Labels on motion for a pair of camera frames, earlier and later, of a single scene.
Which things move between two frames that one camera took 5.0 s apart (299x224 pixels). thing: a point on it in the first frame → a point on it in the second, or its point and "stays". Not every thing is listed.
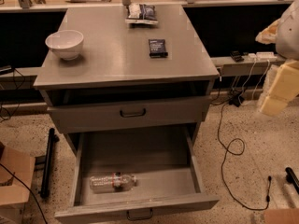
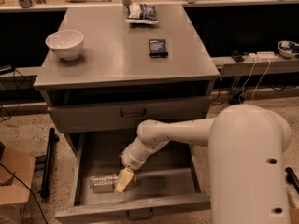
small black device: (236, 56) stays
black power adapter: (236, 100) stays
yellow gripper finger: (282, 86) → (130, 160)
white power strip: (263, 56) stays
